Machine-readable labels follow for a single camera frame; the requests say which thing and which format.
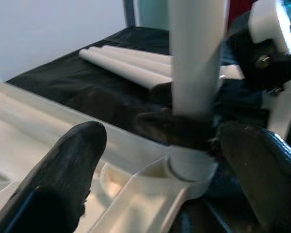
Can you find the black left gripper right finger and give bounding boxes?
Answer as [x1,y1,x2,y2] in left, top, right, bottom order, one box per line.
[218,122,291,233]

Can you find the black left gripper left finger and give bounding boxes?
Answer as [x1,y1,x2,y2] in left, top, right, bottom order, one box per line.
[0,121,108,233]

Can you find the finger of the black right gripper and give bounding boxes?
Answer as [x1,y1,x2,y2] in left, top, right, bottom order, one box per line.
[135,108,215,150]
[147,82,175,105]

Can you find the white plastic table leg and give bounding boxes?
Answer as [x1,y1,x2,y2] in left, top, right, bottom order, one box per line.
[88,46,172,75]
[168,0,230,183]
[78,48,173,91]
[103,45,172,60]

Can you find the white plastic table top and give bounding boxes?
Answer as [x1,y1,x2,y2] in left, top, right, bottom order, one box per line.
[0,71,219,233]

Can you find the red object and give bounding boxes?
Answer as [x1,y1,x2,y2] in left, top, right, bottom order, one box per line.
[229,0,255,20]

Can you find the black plastic table cover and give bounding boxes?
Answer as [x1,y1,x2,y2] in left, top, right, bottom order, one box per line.
[6,26,291,233]

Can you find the dark grey window frame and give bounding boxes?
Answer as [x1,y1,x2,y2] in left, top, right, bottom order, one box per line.
[122,0,137,27]

